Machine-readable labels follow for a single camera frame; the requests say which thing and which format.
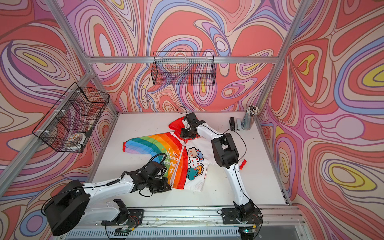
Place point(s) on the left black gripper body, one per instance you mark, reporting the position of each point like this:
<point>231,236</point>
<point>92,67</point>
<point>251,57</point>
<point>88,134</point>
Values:
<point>157,185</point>

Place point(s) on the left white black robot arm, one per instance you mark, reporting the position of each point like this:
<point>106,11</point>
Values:
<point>79,203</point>

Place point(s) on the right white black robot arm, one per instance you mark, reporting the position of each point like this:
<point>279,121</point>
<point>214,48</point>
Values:
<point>226,156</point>

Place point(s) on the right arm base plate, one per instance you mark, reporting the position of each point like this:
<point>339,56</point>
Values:
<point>230,216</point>

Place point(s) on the pale eraser block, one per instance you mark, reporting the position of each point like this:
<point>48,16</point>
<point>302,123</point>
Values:
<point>238,124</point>

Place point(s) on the black wire basket back wall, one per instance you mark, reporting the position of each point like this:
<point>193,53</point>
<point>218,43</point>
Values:
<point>178,73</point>

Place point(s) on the metal cup of pencils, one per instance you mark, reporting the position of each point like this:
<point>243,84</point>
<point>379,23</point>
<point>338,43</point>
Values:
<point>249,117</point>

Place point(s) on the black wire basket wall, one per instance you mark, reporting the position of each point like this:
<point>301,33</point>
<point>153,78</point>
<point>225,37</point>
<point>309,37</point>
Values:
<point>77,111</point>
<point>178,73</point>

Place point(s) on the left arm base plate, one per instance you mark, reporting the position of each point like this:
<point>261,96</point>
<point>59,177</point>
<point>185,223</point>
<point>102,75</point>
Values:
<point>124,223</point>

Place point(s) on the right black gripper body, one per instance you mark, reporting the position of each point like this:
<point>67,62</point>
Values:
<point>187,133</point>

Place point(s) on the round item in left basket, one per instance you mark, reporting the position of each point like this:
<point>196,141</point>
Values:
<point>75,141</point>

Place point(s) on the black stapler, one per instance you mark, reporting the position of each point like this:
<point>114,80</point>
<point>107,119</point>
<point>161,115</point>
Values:
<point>232,124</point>

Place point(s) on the rainbow red hooded jacket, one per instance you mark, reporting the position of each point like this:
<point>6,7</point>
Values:
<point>186,160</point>

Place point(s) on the black wire basket left wall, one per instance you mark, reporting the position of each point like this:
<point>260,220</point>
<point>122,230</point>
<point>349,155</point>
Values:
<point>77,111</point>

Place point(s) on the aluminium frame rail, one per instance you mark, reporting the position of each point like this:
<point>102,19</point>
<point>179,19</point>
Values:
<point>218,60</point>

